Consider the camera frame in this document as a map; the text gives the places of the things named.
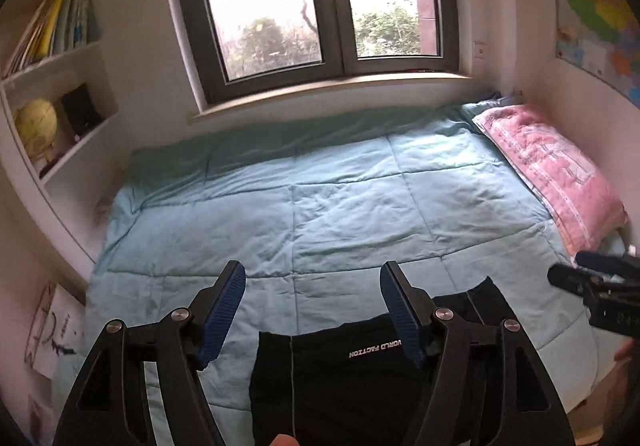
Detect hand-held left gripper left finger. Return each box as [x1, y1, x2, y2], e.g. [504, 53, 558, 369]
[52, 260, 247, 446]

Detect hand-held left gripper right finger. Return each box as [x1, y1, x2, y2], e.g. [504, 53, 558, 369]
[380, 261, 576, 446]

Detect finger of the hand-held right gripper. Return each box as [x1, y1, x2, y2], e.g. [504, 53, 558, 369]
[575, 251, 640, 277]
[547, 264, 607, 297]

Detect black shorts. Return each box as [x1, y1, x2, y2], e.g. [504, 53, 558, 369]
[249, 276, 513, 446]

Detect person's right hand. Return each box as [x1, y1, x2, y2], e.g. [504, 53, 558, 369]
[612, 340, 640, 377]

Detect pink pillow towel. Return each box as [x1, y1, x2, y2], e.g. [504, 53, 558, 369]
[472, 103, 629, 257]

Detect teal quilt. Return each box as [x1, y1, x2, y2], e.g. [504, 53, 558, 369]
[87, 103, 601, 427]

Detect white tote bag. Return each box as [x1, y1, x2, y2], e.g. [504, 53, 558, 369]
[25, 282, 84, 380]

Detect teal pillow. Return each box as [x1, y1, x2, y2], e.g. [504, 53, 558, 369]
[460, 94, 526, 137]

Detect wooden window sill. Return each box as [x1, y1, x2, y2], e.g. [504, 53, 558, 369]
[187, 72, 473, 124]

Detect black box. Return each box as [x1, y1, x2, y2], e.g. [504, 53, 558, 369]
[61, 84, 103, 137]

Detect yellow globe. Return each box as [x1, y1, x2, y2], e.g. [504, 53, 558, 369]
[14, 98, 59, 163]

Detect white bookshelf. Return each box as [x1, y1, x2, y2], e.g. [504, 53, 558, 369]
[0, 0, 122, 267]

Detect grey framed window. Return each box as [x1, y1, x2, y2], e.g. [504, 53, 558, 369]
[160, 0, 461, 107]

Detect row of thin colourful books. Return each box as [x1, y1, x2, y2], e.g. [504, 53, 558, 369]
[2, 0, 101, 79]

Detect colourful wall map poster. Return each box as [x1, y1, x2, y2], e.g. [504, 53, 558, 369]
[546, 0, 640, 107]

